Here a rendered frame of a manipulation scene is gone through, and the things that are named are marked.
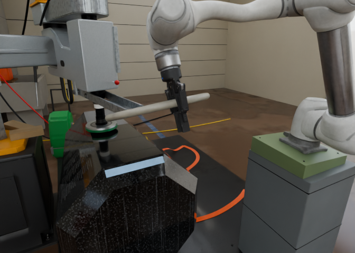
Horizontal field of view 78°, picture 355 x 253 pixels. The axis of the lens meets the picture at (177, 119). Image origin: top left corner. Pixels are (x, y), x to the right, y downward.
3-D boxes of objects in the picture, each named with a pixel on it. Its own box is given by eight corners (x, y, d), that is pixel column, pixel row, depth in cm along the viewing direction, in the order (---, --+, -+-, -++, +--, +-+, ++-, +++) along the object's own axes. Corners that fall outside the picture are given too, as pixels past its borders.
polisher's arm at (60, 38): (50, 86, 196) (39, 27, 181) (76, 83, 211) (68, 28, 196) (82, 99, 146) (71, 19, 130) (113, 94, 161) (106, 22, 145)
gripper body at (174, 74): (184, 65, 78) (189, 90, 79) (174, 71, 86) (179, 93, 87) (165, 67, 75) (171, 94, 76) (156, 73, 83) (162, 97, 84)
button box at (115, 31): (111, 72, 150) (107, 27, 141) (115, 71, 151) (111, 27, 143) (117, 73, 144) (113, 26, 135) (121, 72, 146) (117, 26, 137)
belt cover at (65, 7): (35, 29, 185) (30, 7, 180) (66, 31, 201) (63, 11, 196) (76, 19, 119) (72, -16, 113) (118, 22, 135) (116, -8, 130)
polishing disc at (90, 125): (88, 132, 143) (87, 130, 143) (83, 123, 161) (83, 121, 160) (120, 127, 153) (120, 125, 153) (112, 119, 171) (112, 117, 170)
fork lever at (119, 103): (71, 94, 160) (71, 87, 159) (96, 91, 173) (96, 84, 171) (119, 119, 114) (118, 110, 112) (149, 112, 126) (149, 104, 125)
